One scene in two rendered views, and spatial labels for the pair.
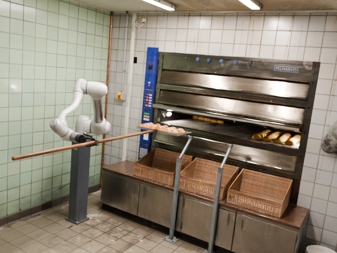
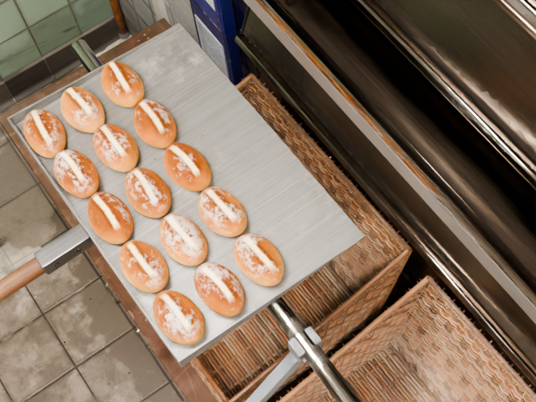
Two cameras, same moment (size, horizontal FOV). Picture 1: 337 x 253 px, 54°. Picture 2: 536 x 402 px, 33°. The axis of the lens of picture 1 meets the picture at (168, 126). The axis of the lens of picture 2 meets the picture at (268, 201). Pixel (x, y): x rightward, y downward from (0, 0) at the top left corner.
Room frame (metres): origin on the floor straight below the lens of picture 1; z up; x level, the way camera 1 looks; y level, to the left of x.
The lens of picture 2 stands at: (3.30, -0.47, 2.51)
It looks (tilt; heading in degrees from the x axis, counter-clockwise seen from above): 63 degrees down; 32
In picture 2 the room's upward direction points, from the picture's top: 8 degrees counter-clockwise
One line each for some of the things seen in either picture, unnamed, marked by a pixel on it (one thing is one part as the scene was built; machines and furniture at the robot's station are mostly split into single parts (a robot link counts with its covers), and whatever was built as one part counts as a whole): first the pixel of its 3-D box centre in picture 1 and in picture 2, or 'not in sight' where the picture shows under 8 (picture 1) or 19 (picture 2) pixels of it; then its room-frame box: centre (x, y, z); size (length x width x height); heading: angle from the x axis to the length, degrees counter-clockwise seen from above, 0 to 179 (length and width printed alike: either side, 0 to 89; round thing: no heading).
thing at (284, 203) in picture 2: (164, 129); (179, 175); (3.84, 0.05, 1.19); 0.55 x 0.36 x 0.03; 61
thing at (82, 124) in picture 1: (83, 124); not in sight; (3.74, 0.98, 1.17); 0.18 x 0.16 x 0.22; 94
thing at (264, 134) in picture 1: (278, 136); not in sight; (3.97, -1.34, 1.21); 0.61 x 0.48 x 0.06; 150
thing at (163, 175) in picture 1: (163, 165); (243, 244); (3.94, 0.02, 0.72); 0.56 x 0.49 x 0.28; 61
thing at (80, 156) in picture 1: (79, 179); not in sight; (3.74, 0.99, 0.50); 0.21 x 0.21 x 1.00; 61
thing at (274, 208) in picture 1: (260, 191); not in sight; (3.34, -1.03, 0.72); 0.56 x 0.49 x 0.28; 61
